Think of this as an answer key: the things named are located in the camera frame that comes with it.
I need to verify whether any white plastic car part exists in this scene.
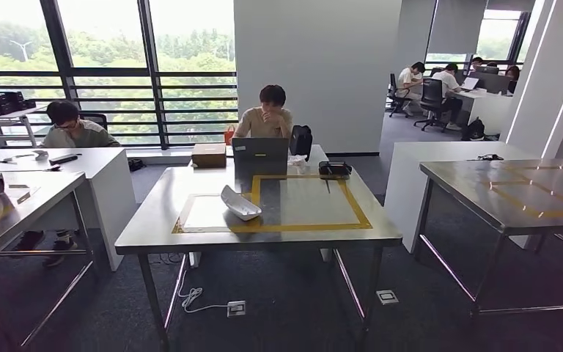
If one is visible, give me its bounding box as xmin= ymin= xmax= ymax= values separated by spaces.
xmin=219 ymin=184 xmax=263 ymax=222

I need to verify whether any steel workbench yellow tape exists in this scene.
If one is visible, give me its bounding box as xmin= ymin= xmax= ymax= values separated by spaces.
xmin=114 ymin=164 xmax=404 ymax=352

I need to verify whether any clear plastic bag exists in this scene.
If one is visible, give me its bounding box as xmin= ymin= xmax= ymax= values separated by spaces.
xmin=287 ymin=153 xmax=310 ymax=175

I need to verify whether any dark grey laptop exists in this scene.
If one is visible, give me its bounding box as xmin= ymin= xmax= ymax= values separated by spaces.
xmin=231 ymin=137 xmax=290 ymax=164

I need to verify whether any black upright bag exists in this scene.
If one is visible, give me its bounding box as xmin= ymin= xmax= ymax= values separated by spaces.
xmin=289 ymin=125 xmax=314 ymax=162

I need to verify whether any black controller with antennas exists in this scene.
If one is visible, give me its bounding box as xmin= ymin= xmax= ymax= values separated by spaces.
xmin=317 ymin=161 xmax=354 ymax=194

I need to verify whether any cardboard box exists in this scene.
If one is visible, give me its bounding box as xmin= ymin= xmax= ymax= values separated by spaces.
xmin=191 ymin=142 xmax=227 ymax=169

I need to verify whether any black office chair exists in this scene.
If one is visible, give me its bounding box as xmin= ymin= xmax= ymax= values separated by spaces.
xmin=413 ymin=77 xmax=450 ymax=133
xmin=79 ymin=112 xmax=109 ymax=132
xmin=386 ymin=73 xmax=411 ymax=119

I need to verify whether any black backpack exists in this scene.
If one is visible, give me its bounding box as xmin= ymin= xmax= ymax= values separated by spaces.
xmin=461 ymin=117 xmax=487 ymax=142

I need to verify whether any steel table yellow tape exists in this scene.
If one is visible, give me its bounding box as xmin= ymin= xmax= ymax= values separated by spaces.
xmin=410 ymin=158 xmax=563 ymax=319

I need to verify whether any white office desk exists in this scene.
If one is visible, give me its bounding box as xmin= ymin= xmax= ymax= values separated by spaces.
xmin=449 ymin=87 xmax=515 ymax=136

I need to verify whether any black handheld remote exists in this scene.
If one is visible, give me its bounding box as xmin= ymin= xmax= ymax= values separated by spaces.
xmin=48 ymin=153 xmax=79 ymax=166

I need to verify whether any grey desk partition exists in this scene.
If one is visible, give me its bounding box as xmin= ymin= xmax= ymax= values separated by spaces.
xmin=468 ymin=71 xmax=511 ymax=95

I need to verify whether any grey roller blind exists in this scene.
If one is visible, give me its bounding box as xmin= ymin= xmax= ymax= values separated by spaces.
xmin=427 ymin=0 xmax=488 ymax=55

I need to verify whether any small white table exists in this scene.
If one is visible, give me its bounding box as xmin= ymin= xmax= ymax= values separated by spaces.
xmin=0 ymin=106 xmax=48 ymax=149

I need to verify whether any black window frame railing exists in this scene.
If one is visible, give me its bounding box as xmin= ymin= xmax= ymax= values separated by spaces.
xmin=0 ymin=0 xmax=239 ymax=150

